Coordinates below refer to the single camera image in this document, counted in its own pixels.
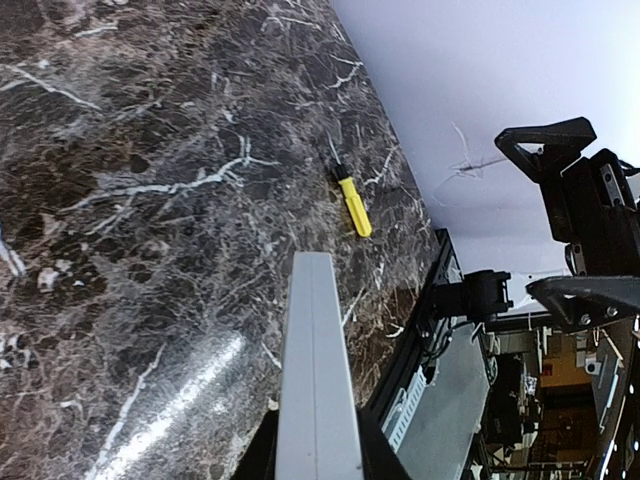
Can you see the white slotted cable duct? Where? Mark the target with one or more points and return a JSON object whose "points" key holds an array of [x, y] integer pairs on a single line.
{"points": [[403, 409]]}

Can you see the black front table rail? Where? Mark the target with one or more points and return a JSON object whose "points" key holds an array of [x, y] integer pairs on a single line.
{"points": [[418, 334]]}

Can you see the white remote control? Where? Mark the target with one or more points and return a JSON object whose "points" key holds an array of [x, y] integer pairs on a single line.
{"points": [[318, 436]]}

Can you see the yellow handled screwdriver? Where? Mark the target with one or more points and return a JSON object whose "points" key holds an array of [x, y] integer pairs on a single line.
{"points": [[351, 196]]}

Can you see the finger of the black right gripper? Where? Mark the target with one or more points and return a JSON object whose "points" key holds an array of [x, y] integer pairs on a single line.
{"points": [[578, 303], [542, 152]]}

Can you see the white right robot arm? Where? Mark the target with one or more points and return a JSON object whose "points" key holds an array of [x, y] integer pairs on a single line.
{"points": [[617, 387]]}

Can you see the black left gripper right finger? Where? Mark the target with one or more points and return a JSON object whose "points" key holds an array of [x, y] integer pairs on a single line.
{"points": [[379, 461]]}

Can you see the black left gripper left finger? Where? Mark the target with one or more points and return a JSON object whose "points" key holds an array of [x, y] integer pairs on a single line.
{"points": [[258, 462]]}

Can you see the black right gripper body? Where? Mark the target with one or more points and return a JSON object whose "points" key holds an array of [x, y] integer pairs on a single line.
{"points": [[591, 211]]}

